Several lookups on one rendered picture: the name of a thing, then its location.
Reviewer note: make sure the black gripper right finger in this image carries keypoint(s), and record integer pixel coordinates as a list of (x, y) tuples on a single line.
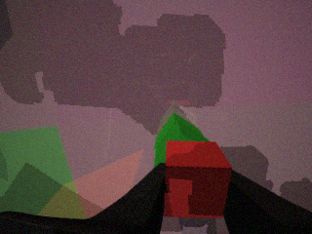
[(251, 209)]

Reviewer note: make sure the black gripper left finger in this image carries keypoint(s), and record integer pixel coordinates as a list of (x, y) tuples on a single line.
[(141, 211)]

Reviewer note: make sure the red block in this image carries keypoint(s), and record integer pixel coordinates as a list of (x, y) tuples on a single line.
[(196, 180)]

